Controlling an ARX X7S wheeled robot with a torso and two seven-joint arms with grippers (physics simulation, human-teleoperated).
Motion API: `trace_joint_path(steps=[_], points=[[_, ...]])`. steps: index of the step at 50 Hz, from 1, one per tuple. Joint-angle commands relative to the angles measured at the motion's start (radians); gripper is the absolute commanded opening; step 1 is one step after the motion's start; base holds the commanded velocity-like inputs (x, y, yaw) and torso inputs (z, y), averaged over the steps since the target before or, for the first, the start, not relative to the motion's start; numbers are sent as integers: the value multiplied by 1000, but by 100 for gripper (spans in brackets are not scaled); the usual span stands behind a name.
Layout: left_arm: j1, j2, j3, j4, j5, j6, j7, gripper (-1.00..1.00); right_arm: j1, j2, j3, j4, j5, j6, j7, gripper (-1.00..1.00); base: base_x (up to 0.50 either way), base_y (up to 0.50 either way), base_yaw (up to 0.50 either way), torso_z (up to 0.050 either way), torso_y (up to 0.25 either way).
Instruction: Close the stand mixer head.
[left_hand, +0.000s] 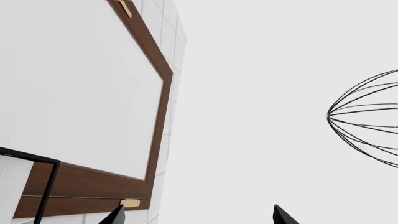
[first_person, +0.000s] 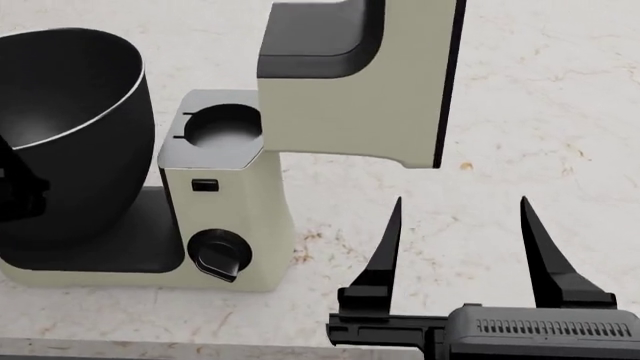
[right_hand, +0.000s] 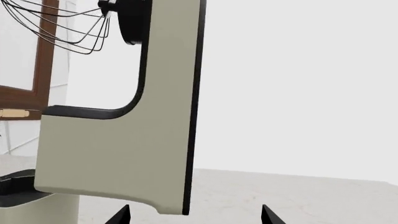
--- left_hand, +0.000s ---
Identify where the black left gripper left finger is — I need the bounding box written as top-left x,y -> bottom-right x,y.
98,203 -> 126,224

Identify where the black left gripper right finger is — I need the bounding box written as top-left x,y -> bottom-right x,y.
273,203 -> 300,224

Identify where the brown framed white panel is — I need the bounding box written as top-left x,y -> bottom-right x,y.
0,0 -> 174,220

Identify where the black metal towel holder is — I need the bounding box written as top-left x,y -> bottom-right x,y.
0,146 -> 62,224

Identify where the white paper towel roll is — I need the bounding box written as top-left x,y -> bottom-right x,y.
0,154 -> 35,224

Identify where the gold cabinet handle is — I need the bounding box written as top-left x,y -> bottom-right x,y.
116,0 -> 134,19
119,198 -> 141,208

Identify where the black wire whisk attachment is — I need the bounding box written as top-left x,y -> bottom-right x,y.
326,68 -> 398,169

